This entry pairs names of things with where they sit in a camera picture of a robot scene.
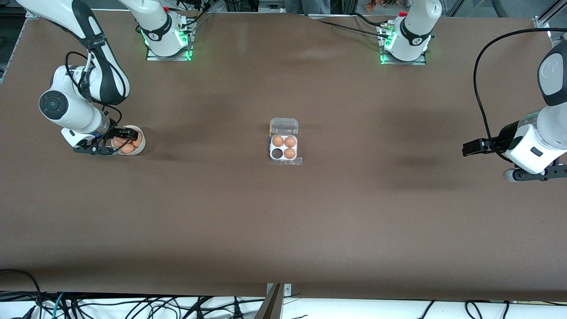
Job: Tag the grey camera pole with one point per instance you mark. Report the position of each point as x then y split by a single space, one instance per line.
270 308

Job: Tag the clear plastic egg box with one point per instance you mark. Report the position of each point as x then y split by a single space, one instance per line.
284 126

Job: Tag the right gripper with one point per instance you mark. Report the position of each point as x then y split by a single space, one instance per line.
113 132

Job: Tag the small metal bracket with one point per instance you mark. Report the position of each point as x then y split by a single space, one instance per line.
287 290

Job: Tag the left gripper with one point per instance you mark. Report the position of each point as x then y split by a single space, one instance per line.
503 138

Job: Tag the white round bowl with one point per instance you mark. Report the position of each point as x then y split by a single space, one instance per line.
141 152

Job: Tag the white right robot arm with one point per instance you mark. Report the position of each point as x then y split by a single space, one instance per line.
161 35

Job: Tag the brown table cover sheet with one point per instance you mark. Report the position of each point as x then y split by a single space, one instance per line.
283 221

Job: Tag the aluminium corner profile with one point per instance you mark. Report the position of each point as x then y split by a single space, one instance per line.
544 24

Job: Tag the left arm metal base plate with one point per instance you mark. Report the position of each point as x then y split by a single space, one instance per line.
421 62

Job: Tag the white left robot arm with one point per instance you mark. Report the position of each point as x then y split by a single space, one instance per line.
414 35

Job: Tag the person legs in jeans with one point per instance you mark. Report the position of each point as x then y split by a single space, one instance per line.
308 5

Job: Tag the small orange object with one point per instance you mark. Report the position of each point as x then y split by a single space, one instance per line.
371 5

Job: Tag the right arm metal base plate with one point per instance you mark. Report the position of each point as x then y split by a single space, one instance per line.
153 56

